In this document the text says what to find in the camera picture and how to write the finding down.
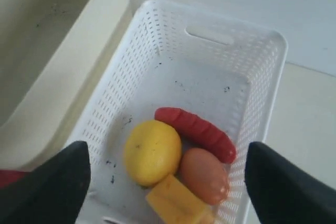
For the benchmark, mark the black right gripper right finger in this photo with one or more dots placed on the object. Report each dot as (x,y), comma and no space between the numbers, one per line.
(281,192)

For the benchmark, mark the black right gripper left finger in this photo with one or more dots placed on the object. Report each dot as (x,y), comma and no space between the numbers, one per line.
(53,192)

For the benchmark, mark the brown egg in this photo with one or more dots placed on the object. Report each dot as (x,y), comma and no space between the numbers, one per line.
(204,175)

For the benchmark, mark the red sausage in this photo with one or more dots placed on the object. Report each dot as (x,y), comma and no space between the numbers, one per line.
(199,131)

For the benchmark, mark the yellow lemon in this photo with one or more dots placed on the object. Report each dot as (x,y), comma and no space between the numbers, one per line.
(152,151)

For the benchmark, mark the yellow cheese wedge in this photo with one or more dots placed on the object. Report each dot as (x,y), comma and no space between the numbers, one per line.
(174,203)

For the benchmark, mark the red scalloped tablecloth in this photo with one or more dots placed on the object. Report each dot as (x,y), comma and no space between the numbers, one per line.
(8,177)

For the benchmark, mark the cream plastic storage bin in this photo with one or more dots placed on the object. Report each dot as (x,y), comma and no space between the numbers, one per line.
(49,51)

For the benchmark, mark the white perforated plastic basket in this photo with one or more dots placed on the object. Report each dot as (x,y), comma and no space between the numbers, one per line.
(226,71)

